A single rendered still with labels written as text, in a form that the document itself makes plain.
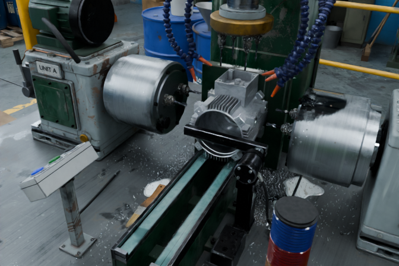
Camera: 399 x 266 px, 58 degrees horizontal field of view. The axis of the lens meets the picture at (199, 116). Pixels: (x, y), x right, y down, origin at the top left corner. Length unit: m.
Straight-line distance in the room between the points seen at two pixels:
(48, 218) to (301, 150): 0.74
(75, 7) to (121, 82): 0.27
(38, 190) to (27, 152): 0.64
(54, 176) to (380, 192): 0.76
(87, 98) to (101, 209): 0.36
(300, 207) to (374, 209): 0.51
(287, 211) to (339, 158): 0.46
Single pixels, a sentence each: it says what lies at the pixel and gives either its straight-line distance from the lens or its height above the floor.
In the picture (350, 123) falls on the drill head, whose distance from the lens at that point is 0.96.
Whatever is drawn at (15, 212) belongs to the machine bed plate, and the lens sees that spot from 1.22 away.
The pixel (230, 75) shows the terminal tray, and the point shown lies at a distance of 1.17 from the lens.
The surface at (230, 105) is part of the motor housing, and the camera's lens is 1.04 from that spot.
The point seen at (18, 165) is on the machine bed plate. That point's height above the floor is 0.80.
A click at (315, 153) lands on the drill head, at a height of 1.05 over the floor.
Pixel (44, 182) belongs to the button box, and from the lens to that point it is 0.85.
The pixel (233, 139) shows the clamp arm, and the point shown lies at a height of 1.03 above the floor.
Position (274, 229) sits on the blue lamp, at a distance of 0.54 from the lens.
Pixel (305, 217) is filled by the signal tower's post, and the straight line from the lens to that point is 0.52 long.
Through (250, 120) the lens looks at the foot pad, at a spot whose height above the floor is 1.07.
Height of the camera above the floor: 1.56
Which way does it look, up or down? 28 degrees down
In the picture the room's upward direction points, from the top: 1 degrees clockwise
